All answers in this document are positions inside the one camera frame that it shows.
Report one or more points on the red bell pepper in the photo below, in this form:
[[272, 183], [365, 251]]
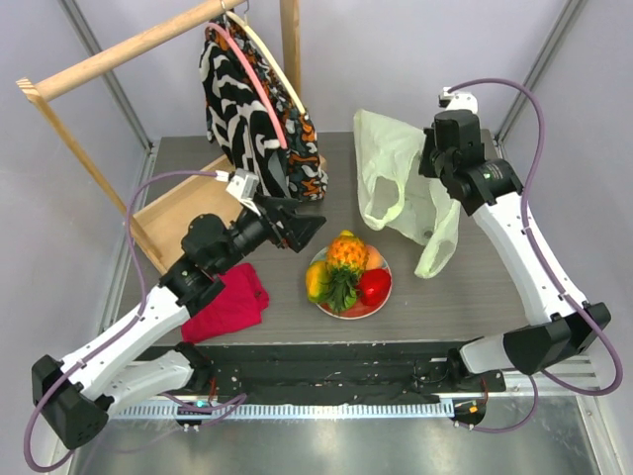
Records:
[[374, 286]]

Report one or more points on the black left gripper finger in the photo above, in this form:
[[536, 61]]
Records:
[[303, 229], [276, 205]]

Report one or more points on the red patterned plate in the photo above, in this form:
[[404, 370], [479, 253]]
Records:
[[359, 310]]

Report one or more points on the pink clothes hanger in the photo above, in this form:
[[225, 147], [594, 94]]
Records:
[[254, 80]]

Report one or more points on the cream clothes hanger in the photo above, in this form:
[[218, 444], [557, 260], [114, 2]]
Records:
[[267, 54]]

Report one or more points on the orange pineapple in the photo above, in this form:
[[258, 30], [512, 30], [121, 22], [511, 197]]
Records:
[[345, 260]]

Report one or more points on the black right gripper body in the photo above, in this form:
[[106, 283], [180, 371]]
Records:
[[437, 165]]

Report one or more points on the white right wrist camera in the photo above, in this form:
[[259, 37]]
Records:
[[458, 100]]

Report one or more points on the black white zebra garment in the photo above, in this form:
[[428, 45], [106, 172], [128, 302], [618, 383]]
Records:
[[237, 120]]

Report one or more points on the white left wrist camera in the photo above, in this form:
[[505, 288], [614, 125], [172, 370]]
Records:
[[242, 185]]

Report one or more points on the orange camouflage garment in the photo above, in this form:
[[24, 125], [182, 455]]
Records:
[[307, 177]]

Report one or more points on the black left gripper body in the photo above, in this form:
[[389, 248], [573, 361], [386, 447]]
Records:
[[252, 232]]

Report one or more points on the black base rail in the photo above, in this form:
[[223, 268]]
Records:
[[334, 374]]

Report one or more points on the yellow green mango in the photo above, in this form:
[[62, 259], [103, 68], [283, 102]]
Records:
[[317, 281]]

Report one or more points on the orange peach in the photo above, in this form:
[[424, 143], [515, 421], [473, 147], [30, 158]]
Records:
[[375, 259]]

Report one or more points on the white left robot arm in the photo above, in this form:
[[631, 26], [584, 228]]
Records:
[[78, 393]]

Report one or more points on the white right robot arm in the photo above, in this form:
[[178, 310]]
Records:
[[490, 192]]

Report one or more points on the magenta folded cloth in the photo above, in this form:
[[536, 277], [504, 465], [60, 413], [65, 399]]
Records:
[[238, 307]]

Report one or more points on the wooden clothes rack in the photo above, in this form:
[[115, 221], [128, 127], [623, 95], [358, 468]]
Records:
[[160, 94]]

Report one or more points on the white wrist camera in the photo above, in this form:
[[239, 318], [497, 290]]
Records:
[[458, 100], [242, 185]]

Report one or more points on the light green plastic bag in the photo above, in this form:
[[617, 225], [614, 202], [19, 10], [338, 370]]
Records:
[[392, 194]]

